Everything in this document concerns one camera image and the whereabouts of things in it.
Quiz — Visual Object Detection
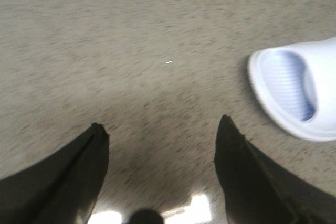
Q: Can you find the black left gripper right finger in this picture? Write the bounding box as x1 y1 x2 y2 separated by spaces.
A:
214 115 335 223

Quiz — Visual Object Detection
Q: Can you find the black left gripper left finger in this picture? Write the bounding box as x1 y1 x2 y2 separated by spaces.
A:
1 123 109 223

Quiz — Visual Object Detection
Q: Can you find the light blue slipper, right side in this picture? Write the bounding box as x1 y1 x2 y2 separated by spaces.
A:
247 37 335 142

